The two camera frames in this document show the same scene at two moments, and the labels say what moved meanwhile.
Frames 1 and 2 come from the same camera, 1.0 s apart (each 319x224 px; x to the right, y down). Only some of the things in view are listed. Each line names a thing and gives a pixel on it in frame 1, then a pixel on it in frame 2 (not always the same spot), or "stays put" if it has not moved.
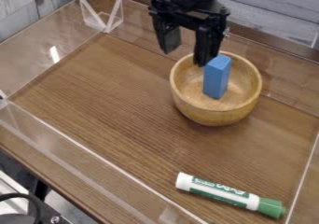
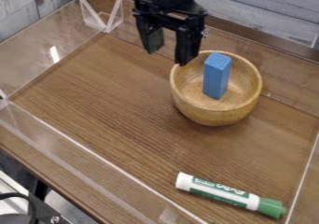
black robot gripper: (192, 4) → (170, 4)
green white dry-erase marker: (230, 195) stays put
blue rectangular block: (216, 76) stays put
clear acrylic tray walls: (141, 136) stays put
